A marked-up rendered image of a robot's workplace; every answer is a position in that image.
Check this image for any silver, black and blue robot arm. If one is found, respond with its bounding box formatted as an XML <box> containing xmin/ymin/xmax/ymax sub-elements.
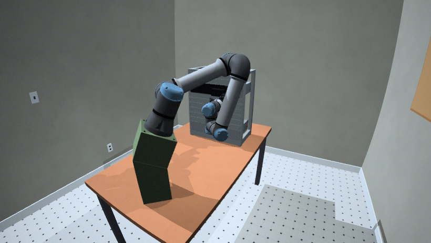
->
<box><xmin>144</xmin><ymin>53</ymin><xmax>251</xmax><ymax>141</ymax></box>

